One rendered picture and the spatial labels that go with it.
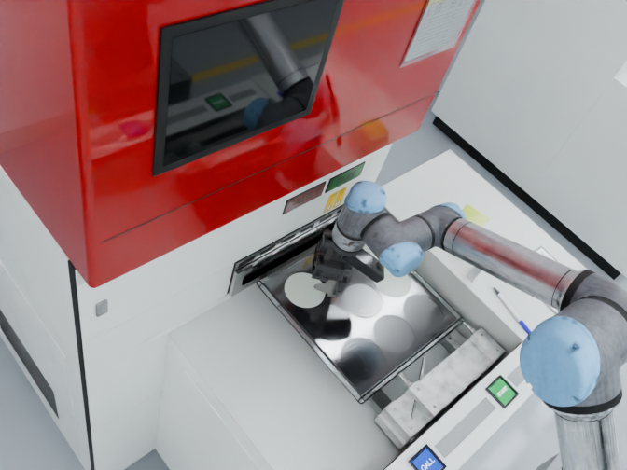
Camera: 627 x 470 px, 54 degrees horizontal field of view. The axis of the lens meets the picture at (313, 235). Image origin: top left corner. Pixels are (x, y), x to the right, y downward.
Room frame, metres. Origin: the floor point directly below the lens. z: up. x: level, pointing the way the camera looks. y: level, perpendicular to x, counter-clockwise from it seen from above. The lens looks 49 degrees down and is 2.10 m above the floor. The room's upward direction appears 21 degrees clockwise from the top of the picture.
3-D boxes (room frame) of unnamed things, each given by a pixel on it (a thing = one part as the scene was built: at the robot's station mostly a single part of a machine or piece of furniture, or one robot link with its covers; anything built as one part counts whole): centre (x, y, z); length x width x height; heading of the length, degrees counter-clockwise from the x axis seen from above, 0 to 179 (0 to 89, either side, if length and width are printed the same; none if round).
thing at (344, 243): (0.88, -0.07, 1.13); 0.08 x 0.08 x 0.05
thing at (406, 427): (0.64, -0.32, 0.89); 0.08 x 0.03 x 0.03; 58
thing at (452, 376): (0.77, -0.40, 0.87); 0.36 x 0.08 x 0.03; 148
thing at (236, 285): (1.00, 0.02, 0.89); 0.44 x 0.02 x 0.10; 148
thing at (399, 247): (0.83, -0.16, 1.21); 0.11 x 0.11 x 0.08; 52
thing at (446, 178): (1.17, -0.46, 0.89); 0.62 x 0.35 x 0.14; 58
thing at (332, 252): (0.88, -0.06, 1.05); 0.09 x 0.08 x 0.12; 102
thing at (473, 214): (1.17, -0.36, 1.00); 0.07 x 0.07 x 0.07; 69
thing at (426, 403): (0.71, -0.36, 0.89); 0.08 x 0.03 x 0.03; 58
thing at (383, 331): (0.90, -0.17, 0.90); 0.34 x 0.34 x 0.01; 58
